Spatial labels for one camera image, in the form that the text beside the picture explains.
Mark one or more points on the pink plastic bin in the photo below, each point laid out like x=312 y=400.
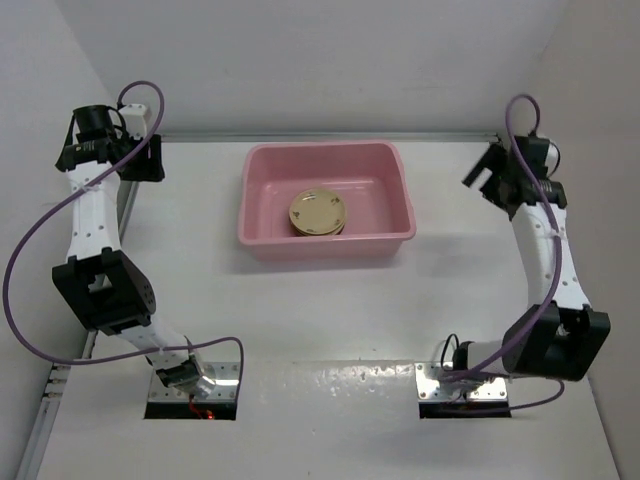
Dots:
x=368 y=175

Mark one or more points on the cream floral plate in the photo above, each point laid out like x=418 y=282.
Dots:
x=318 y=212

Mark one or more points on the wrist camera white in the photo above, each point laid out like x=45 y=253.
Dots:
x=553 y=159
x=137 y=119

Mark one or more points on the metal base plate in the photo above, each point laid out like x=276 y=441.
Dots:
x=218 y=383
x=432 y=389

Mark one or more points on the black plate front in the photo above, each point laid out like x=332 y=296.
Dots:
x=343 y=229

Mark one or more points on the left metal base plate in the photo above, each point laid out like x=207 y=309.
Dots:
x=218 y=383

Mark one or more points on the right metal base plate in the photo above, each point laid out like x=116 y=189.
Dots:
x=432 y=389

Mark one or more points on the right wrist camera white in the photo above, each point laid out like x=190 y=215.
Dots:
x=553 y=159

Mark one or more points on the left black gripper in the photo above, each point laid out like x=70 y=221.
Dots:
x=150 y=169

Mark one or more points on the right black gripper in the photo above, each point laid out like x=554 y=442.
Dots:
x=492 y=154

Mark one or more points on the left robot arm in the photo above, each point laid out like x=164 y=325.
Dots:
x=103 y=287

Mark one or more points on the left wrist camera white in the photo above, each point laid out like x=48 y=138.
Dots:
x=137 y=119

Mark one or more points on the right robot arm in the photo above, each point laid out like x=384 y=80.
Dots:
x=560 y=333

